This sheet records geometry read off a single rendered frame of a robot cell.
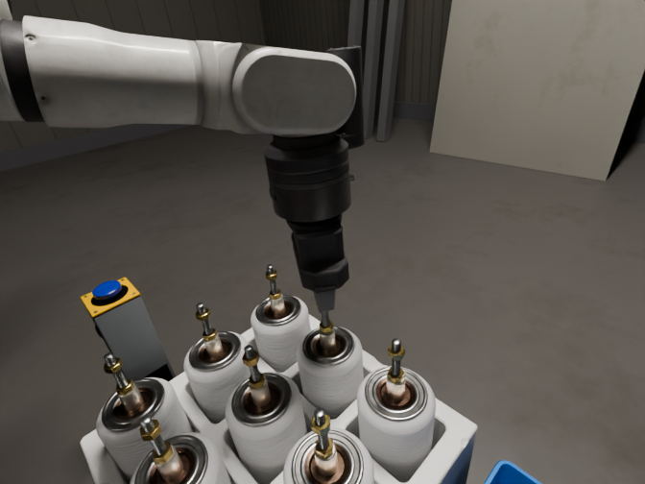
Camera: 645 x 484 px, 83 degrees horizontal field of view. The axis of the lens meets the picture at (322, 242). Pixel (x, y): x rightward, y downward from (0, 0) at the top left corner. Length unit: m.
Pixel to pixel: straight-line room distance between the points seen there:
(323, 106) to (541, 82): 1.68
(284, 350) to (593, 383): 0.61
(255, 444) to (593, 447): 0.57
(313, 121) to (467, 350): 0.69
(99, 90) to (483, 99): 1.87
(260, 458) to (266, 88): 0.41
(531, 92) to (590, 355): 1.29
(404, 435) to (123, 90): 0.43
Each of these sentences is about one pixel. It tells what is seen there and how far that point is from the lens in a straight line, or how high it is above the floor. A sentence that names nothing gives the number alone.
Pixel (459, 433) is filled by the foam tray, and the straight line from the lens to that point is 0.56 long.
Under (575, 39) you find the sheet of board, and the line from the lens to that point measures 1.95.
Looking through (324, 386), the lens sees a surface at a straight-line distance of 0.54.
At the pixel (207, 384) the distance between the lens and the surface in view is 0.56.
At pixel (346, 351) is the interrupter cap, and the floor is 0.25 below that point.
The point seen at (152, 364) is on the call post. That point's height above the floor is 0.18.
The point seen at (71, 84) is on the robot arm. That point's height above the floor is 0.63.
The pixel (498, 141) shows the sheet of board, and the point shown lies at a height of 0.10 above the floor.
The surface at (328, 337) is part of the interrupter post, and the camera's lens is 0.52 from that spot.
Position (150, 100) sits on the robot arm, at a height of 0.61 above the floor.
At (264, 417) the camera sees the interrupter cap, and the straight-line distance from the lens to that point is 0.48.
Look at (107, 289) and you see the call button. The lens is 0.65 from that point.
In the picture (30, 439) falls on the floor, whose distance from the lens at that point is 1.00.
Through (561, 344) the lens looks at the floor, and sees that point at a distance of 0.98.
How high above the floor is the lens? 0.64
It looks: 30 degrees down
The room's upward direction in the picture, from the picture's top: 6 degrees counter-clockwise
